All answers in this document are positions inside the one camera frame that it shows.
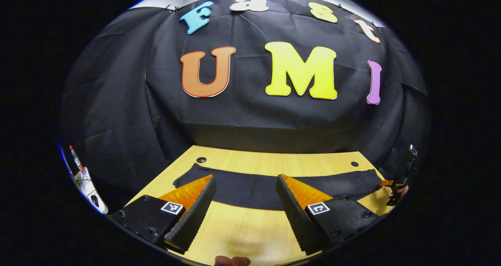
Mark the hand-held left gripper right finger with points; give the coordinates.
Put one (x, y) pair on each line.
(295, 215)

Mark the dark blue jeans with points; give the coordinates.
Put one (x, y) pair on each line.
(250, 189)

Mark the white object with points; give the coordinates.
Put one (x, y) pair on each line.
(92, 191)

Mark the red and white bottle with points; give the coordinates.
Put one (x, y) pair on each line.
(76, 159)

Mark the black backdrop cloth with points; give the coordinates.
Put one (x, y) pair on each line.
(250, 117)

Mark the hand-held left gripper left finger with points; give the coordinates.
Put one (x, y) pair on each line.
(195, 215)

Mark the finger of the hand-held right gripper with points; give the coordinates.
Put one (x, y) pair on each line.
(386, 183)

